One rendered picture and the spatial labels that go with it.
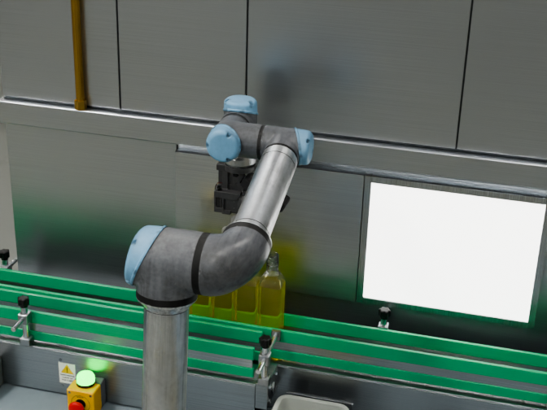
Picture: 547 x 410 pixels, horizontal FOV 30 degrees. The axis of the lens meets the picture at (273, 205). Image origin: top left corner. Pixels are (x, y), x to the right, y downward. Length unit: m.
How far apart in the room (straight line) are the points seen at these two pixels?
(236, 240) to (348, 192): 0.62
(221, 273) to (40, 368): 0.89
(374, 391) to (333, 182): 0.50
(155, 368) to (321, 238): 0.69
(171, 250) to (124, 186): 0.80
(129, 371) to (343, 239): 0.60
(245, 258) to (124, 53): 0.82
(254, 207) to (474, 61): 0.65
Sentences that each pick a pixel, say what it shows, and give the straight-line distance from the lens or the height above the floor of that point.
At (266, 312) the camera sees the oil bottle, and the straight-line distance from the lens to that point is 2.44.
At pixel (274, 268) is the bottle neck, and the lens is 2.40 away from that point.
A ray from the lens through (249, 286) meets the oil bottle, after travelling 2.41.
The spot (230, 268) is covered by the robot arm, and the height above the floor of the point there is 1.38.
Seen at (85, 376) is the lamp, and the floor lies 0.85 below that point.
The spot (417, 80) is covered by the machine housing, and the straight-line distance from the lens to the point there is 2.33.
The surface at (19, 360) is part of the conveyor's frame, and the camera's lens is 2.62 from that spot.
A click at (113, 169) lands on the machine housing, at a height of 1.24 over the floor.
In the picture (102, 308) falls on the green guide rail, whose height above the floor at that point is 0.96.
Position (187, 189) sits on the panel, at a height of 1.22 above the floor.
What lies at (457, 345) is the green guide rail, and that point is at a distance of 2.46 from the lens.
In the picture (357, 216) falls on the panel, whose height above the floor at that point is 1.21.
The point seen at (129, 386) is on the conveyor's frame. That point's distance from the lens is 2.52.
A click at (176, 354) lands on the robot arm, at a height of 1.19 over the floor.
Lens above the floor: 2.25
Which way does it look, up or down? 25 degrees down
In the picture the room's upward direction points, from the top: 2 degrees clockwise
